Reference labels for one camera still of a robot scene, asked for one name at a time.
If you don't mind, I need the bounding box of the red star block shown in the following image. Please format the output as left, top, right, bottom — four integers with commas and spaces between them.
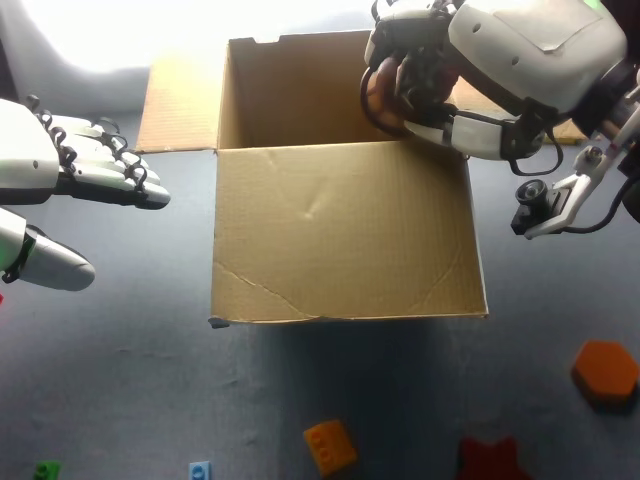
457, 435, 536, 480

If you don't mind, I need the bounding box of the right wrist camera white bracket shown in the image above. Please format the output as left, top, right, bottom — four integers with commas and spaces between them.
509, 142, 631, 240

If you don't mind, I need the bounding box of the white backdrop sheet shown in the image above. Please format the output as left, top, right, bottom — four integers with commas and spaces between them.
0, 0, 381, 121

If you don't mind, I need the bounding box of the orange toy brick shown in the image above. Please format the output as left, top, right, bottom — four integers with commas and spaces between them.
303, 419, 359, 477

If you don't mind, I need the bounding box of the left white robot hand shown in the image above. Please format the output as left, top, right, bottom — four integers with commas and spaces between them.
0, 94, 172, 292

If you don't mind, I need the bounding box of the white cardboard box brown inside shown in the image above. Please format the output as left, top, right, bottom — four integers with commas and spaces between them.
134, 29, 590, 329

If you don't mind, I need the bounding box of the green toy brick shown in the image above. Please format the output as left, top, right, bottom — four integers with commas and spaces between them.
33, 460, 64, 480

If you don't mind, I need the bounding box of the grey table cloth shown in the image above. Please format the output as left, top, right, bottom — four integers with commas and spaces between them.
0, 82, 640, 480

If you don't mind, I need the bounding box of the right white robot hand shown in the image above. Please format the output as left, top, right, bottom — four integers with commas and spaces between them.
358, 0, 629, 162

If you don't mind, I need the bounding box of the chocolate toy cake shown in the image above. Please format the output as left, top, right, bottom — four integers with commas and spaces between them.
360, 54, 461, 134

